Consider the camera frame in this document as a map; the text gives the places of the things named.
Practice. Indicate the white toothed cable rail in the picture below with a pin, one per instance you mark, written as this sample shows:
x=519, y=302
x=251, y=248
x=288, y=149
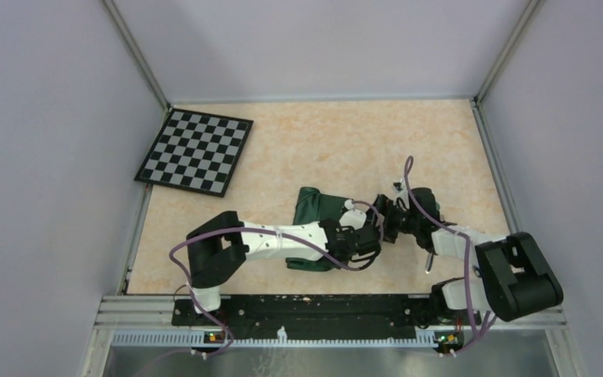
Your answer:
x=200, y=339

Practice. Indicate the silver metal fork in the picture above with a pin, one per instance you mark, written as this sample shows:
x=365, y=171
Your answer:
x=429, y=263

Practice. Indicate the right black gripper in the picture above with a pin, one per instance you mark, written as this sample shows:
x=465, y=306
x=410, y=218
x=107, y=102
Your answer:
x=385, y=205

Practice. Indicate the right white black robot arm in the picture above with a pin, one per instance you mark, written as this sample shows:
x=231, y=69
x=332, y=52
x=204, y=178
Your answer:
x=506, y=275

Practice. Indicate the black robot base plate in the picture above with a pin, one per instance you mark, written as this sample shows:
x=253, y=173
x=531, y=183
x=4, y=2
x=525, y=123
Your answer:
x=322, y=317

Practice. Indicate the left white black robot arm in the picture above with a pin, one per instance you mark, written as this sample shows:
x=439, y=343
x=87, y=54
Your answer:
x=218, y=248

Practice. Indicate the dark green cloth napkin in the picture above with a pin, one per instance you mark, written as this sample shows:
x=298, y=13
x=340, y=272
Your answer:
x=313, y=205

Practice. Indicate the black grey checkerboard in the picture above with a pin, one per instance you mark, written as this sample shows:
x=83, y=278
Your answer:
x=195, y=152

